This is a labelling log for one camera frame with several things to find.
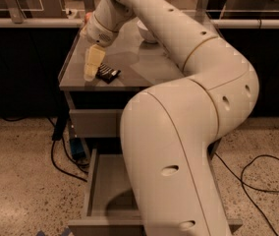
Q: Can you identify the white ceramic bowl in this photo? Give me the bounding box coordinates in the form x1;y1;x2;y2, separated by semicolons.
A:
137;20;157;44

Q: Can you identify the black rxbar chocolate bar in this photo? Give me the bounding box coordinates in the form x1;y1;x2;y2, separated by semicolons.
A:
96;63;121;84

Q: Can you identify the grey metal drawer cabinet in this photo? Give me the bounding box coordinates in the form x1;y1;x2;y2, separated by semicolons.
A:
57;9;252;236

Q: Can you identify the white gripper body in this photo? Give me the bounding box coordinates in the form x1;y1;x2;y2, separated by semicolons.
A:
86;11;119;47

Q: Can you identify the white horizontal rail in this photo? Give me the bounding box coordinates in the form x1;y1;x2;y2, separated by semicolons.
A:
0;18;279;30

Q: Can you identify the black floor cable left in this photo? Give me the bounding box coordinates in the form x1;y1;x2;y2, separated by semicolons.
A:
1;115;88;183

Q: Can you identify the closed top grey drawer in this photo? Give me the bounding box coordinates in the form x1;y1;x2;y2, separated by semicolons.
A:
70;109;122;138

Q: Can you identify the black floor cable right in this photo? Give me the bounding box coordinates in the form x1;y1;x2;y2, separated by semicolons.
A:
213;152;279;236

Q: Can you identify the red apple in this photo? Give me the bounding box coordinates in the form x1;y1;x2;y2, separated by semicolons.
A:
84;12;92;25

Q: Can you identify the black floor cable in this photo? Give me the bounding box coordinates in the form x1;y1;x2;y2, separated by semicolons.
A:
213;152;279;236
1;115;88;183

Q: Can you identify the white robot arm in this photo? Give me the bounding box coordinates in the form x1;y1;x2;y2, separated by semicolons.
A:
86;0;259;236

